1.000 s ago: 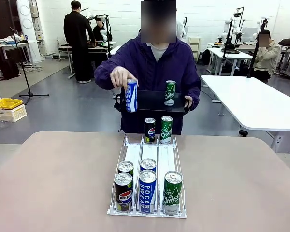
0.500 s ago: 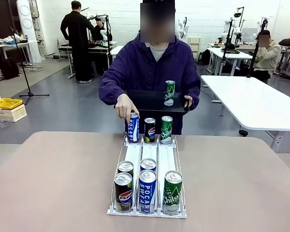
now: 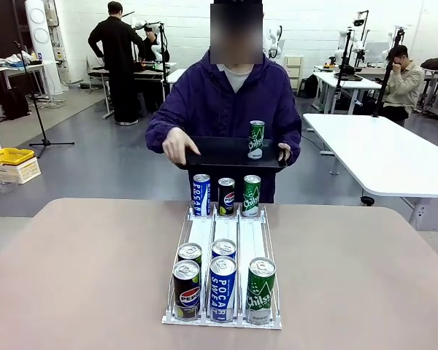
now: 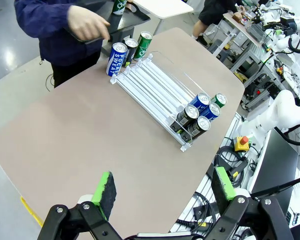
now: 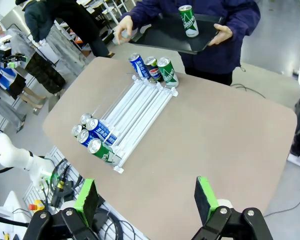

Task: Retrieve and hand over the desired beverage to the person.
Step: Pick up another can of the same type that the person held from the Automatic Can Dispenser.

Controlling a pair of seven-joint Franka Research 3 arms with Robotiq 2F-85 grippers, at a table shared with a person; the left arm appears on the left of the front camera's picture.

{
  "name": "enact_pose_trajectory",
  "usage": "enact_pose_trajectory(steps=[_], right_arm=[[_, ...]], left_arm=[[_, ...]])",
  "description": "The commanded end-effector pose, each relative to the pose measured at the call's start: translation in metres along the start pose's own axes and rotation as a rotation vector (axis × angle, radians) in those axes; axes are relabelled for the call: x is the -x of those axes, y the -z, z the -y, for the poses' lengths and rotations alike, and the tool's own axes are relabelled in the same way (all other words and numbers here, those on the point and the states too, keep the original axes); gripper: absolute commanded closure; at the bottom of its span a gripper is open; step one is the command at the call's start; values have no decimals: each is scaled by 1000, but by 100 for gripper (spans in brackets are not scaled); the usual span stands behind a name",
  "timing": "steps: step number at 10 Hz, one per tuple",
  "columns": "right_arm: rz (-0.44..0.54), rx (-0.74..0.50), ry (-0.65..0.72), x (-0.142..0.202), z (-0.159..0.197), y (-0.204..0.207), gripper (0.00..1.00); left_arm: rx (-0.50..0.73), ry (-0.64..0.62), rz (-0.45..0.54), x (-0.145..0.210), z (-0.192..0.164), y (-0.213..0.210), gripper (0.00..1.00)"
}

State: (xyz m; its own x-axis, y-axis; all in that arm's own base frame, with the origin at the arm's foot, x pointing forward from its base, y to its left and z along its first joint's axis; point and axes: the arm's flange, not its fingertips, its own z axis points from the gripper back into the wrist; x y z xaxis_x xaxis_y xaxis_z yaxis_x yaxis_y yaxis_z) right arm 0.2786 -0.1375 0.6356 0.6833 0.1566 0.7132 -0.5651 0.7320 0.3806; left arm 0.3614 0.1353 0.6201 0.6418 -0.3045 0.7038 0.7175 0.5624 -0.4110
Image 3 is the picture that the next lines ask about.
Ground person's right hand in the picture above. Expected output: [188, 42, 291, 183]
[162, 127, 201, 166]

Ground person's left hand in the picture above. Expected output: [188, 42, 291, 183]
[277, 142, 292, 164]

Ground green Chilsung can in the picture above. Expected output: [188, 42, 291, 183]
[245, 257, 277, 324]
[247, 120, 266, 160]
[241, 174, 261, 219]

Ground black serving tray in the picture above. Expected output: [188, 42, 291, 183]
[177, 136, 288, 172]

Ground person's left forearm purple sleeve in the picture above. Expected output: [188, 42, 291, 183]
[277, 109, 302, 156]

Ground person's right forearm purple sleeve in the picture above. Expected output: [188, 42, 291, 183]
[145, 109, 191, 154]

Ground person in purple jacket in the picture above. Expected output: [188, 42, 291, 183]
[145, 0, 302, 204]

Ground blue Pocari Sweat can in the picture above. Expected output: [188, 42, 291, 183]
[192, 174, 212, 217]
[211, 238, 237, 260]
[209, 255, 238, 323]

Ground black Pepsi can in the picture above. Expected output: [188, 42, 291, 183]
[177, 242, 203, 267]
[218, 177, 237, 217]
[172, 259, 201, 322]

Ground white drawer cabinet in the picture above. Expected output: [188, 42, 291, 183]
[284, 55, 304, 92]

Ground black slim tripod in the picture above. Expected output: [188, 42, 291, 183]
[158, 22, 171, 104]

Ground white long desk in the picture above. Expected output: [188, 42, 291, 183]
[312, 71, 383, 114]

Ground white can dispenser rack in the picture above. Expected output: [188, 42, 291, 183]
[161, 203, 284, 330]

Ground large white table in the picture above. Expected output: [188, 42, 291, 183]
[301, 112, 438, 231]

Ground man in black clothes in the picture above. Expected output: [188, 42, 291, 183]
[88, 1, 145, 126]

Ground black tripod pole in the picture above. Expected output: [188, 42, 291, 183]
[372, 27, 406, 118]

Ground seated man beige shirt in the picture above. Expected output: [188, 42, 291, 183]
[381, 44, 426, 123]

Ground black tripod microphone stand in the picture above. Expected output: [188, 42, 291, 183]
[14, 40, 75, 159]

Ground white plastic crate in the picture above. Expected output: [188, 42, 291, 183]
[0, 157, 42, 185]

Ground white tower air conditioner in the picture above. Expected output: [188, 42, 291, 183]
[24, 0, 65, 96]

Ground black floor bag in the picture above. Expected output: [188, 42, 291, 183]
[1, 86, 31, 121]

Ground yellow plastic crate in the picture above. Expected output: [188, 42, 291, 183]
[0, 147, 36, 167]

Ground white cluttered desk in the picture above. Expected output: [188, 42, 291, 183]
[0, 60, 59, 117]

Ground clear plastic bowl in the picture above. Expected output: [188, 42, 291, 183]
[0, 176, 18, 195]

